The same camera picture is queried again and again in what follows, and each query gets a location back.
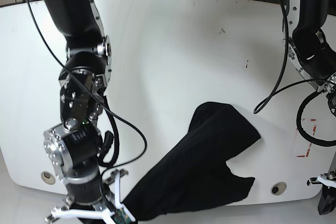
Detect red tape marking rectangle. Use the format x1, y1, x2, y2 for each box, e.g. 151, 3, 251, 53
296, 118, 318, 158

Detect right table grommet hole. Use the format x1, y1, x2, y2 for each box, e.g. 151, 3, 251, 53
271, 182, 287, 196

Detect table grommet hole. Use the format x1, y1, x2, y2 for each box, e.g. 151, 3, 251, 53
41, 172, 56, 185
271, 182, 287, 196

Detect black t-shirt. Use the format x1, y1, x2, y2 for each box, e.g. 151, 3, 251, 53
123, 102, 261, 221

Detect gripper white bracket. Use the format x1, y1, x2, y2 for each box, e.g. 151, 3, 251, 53
45, 168, 137, 223
307, 171, 336, 216

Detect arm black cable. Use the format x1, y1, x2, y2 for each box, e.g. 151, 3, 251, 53
20, 0, 148, 180
253, 0, 336, 147

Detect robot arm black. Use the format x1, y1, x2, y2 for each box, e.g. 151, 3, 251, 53
44, 0, 136, 223
284, 0, 335, 147

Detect left table grommet hole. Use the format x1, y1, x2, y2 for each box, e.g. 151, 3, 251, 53
41, 172, 56, 185

